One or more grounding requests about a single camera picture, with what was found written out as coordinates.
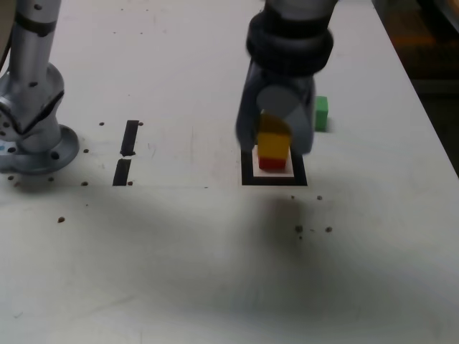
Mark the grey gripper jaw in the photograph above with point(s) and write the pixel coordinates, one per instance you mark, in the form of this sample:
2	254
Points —
301	114

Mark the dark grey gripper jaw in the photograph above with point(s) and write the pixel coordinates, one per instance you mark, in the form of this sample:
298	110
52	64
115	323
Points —
247	118

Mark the green cube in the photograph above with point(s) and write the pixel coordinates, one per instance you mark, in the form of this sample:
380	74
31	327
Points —
321	114

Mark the yellow cube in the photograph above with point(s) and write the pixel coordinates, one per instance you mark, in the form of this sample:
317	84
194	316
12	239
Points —
272	145

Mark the red cube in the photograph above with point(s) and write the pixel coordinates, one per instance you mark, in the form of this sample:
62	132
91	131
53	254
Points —
272	163

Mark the black tape square outline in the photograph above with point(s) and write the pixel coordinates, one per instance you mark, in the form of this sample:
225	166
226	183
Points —
272	181

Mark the black tape strip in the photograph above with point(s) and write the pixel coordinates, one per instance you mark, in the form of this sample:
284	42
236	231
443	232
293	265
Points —
130	136

